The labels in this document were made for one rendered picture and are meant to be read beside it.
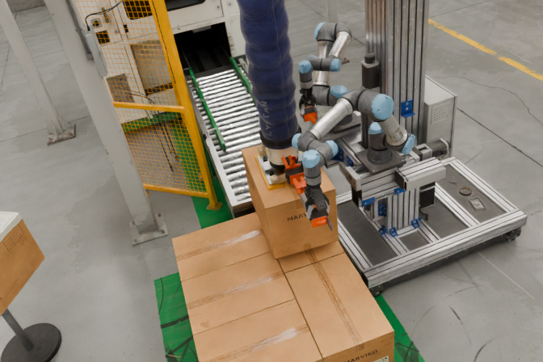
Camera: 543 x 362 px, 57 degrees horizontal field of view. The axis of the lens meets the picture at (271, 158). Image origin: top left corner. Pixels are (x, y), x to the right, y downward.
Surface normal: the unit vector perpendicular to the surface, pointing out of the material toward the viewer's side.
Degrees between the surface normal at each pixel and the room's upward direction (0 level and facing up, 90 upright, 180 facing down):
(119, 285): 0
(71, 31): 90
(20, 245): 90
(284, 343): 0
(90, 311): 0
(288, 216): 90
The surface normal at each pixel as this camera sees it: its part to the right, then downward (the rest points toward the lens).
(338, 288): -0.14, -0.80
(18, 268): 0.96, 0.03
